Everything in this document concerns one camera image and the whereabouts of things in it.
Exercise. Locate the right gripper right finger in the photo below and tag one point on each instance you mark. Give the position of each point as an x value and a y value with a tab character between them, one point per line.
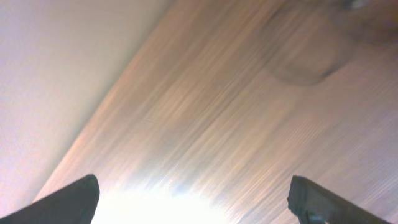
312	203

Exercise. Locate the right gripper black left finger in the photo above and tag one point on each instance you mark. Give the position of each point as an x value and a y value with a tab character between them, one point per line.
75	203

